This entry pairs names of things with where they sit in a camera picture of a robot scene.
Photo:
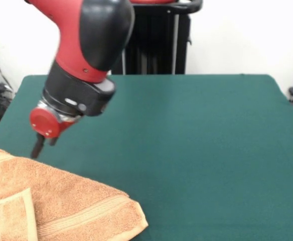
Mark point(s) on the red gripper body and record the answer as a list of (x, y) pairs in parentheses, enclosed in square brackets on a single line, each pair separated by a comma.
[(45, 123)]

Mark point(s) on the dark green table cloth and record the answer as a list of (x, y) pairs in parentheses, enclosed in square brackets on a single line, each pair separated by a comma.
[(211, 150)]

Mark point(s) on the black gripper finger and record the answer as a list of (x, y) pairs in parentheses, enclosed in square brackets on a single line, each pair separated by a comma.
[(53, 141), (37, 148)]

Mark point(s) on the tan terry towel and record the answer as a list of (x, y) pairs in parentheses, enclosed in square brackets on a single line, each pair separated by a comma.
[(73, 200)]

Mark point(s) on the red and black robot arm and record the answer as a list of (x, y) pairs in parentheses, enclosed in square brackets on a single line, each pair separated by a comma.
[(91, 37)]

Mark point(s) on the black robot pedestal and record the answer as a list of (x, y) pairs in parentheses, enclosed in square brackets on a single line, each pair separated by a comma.
[(159, 37)]

